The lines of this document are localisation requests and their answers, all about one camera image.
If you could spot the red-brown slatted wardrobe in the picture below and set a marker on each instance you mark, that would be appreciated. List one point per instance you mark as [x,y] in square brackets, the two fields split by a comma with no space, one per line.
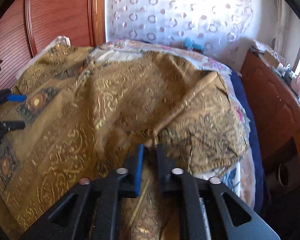
[28,26]

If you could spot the long wooden sideboard cabinet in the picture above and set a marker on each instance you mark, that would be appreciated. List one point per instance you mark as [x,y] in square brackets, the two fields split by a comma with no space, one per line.
[277,117]

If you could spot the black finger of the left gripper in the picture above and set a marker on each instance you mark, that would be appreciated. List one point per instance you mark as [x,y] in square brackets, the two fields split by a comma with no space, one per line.
[13,125]

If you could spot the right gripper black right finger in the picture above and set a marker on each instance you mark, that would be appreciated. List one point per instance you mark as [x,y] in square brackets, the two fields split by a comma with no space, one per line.
[165,165]

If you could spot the cardboard box on cabinet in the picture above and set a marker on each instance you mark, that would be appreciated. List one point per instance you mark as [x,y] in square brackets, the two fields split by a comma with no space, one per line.
[269,59]

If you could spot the gold patterned brocade garment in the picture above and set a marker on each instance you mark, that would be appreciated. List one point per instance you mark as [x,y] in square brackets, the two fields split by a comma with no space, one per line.
[24,155]

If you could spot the white circle-patterned curtain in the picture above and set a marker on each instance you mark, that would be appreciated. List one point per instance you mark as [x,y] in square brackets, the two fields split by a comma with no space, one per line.
[224,28]

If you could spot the dark blue bed sheet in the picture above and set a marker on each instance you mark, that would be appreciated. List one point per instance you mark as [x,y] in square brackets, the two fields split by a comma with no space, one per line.
[247,179]

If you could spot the blue toy on headboard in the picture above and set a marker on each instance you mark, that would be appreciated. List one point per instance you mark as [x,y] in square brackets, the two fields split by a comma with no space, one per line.
[190,45]

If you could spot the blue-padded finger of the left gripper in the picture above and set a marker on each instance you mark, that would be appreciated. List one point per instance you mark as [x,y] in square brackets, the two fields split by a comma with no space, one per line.
[13,98]

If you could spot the floral blue bed cover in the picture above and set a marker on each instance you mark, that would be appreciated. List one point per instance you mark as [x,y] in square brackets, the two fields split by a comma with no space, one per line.
[128,93]

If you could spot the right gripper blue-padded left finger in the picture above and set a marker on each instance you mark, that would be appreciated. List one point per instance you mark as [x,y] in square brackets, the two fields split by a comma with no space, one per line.
[131,183]

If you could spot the pink container on cabinet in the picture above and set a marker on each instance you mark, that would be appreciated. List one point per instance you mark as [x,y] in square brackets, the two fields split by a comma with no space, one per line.
[295,84]

